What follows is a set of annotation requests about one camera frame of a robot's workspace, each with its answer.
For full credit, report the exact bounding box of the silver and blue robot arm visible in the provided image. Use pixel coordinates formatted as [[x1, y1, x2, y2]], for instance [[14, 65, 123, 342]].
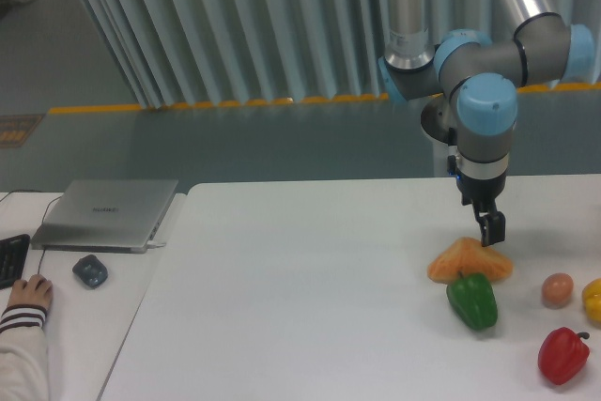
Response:
[[378, 0, 595, 246]]

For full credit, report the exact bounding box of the black mouse cable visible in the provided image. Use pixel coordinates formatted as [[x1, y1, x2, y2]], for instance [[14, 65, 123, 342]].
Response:
[[0, 189, 64, 278]]

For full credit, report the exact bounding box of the silver closed laptop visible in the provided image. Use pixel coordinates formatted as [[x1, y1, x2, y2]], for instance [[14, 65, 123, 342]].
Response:
[[31, 179, 177, 254]]

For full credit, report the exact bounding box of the red bell pepper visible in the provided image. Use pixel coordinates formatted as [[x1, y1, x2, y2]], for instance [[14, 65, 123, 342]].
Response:
[[537, 327, 590, 386]]

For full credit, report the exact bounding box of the black keyboard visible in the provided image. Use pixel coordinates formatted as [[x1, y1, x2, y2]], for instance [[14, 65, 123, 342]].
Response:
[[0, 234, 30, 289]]

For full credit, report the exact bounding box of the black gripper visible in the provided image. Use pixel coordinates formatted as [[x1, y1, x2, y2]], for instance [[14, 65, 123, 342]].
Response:
[[457, 172, 506, 247]]

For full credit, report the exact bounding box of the yellow bell pepper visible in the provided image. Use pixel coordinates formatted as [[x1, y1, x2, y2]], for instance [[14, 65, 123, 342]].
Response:
[[581, 278, 601, 323]]

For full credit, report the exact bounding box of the white folding partition screen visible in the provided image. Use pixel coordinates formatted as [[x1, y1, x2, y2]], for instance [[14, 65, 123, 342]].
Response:
[[54, 0, 601, 111]]

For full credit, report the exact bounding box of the orange triangular bread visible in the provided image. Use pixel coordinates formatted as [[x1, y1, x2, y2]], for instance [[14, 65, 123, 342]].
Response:
[[426, 237, 514, 285]]

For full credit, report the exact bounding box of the green bell pepper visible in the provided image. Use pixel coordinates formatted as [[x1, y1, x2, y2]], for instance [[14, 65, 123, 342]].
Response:
[[446, 272, 498, 331]]

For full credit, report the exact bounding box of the white usb plug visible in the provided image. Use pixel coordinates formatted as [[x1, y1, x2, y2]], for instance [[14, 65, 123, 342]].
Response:
[[146, 240, 166, 250]]

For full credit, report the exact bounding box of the person's hand on mouse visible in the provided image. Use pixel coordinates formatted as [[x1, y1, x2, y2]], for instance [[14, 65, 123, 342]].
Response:
[[7, 274, 54, 312]]

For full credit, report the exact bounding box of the forearm in white striped sleeve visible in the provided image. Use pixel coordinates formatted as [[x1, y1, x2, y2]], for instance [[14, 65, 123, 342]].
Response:
[[1, 304, 50, 400]]

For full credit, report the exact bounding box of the brown egg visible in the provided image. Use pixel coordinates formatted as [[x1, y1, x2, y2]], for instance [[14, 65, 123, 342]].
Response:
[[541, 272, 574, 306]]

